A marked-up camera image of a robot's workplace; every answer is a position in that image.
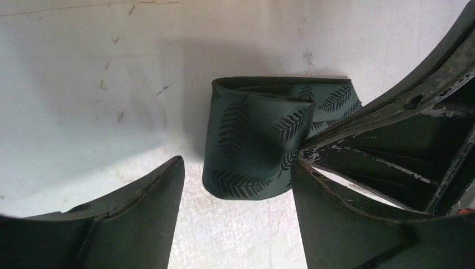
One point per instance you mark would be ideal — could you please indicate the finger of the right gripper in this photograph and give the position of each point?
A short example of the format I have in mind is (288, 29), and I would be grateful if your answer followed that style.
(423, 163)
(450, 61)

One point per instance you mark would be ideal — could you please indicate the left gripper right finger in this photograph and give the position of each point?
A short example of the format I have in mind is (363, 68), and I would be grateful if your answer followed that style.
(341, 228)

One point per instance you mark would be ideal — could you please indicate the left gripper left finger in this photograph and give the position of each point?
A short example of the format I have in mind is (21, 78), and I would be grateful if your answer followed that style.
(131, 227)

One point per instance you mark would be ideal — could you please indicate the dark green leaf tie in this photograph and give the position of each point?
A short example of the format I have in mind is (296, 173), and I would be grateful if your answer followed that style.
(257, 125)

